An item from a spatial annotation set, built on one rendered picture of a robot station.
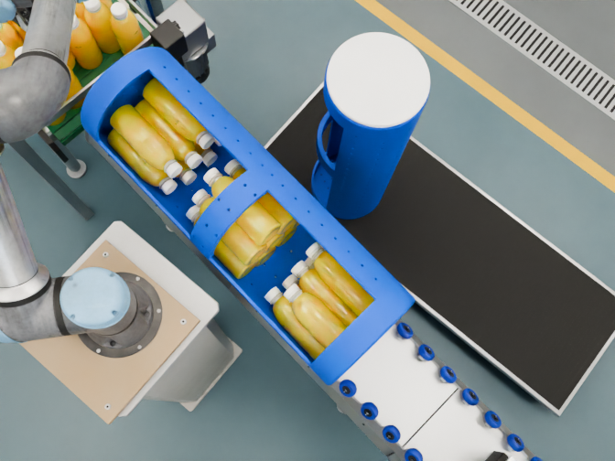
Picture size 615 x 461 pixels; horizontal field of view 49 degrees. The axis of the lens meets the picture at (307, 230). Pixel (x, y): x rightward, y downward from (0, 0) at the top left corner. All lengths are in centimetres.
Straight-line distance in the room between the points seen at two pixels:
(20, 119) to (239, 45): 202
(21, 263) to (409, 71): 110
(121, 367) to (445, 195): 159
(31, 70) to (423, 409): 118
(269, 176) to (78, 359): 58
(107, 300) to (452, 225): 166
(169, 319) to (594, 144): 216
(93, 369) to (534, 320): 171
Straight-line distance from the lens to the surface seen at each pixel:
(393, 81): 186
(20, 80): 117
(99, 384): 156
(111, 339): 153
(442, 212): 270
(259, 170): 155
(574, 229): 302
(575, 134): 316
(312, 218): 152
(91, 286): 135
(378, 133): 183
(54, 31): 131
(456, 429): 180
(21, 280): 135
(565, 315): 276
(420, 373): 178
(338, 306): 159
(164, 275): 157
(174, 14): 217
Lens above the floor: 267
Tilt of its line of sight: 75 degrees down
